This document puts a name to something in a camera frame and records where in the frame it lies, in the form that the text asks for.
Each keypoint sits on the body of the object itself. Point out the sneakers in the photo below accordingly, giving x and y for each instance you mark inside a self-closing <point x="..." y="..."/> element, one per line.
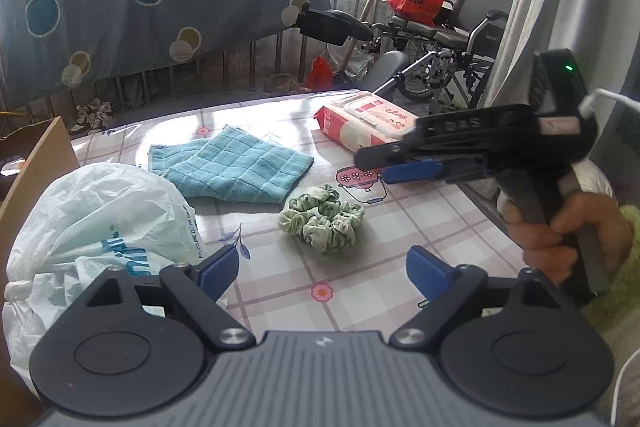
<point x="96" y="116"/>

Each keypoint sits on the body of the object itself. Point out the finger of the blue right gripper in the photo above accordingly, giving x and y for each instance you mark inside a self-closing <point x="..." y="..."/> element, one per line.
<point x="423" y="170"/>

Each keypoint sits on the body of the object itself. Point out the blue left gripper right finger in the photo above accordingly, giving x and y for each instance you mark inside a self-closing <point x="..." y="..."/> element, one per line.
<point x="429" y="274"/>

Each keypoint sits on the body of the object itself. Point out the green scrunchie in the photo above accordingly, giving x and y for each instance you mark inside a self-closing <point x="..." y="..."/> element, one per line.
<point x="322" y="220"/>

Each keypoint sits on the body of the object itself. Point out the black padded seat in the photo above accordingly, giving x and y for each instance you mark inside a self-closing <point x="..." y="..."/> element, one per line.
<point x="331" y="26"/>

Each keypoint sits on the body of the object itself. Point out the wheelchair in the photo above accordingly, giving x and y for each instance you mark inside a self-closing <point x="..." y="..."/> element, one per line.
<point x="434" y="63"/>

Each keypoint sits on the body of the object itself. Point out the white plastic shopping bag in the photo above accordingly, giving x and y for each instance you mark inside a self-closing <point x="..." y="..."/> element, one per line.
<point x="96" y="216"/>

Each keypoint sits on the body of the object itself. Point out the brown cardboard box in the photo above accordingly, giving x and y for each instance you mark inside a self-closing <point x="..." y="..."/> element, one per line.
<point x="48" y="154"/>

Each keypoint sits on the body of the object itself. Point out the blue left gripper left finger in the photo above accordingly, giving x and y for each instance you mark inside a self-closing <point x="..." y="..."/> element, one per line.
<point x="215" y="274"/>

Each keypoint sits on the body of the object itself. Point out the wet wipes pack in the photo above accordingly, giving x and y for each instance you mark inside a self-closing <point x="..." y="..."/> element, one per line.
<point x="364" y="119"/>

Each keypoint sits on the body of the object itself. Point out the teal towel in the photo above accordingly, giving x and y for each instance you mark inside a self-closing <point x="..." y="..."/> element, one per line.
<point x="233" y="166"/>

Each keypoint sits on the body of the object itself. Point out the right hand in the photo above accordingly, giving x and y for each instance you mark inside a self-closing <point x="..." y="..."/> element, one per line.
<point x="543" y="247"/>

